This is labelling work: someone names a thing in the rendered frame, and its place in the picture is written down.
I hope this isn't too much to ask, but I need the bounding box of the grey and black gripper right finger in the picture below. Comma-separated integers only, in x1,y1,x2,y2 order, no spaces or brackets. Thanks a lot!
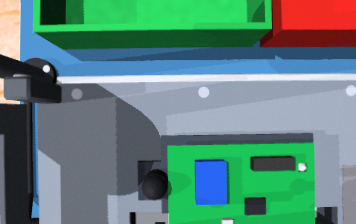
315,217,332,224

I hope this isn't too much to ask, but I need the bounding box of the red bin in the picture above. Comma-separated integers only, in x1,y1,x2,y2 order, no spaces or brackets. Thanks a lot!
260,0,356,47

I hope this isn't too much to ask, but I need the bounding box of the green circuit board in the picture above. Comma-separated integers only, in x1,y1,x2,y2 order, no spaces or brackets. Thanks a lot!
167,143,315,224

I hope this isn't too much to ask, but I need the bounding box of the green bin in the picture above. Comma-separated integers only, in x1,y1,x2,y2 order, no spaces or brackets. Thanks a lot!
33,0,272,50

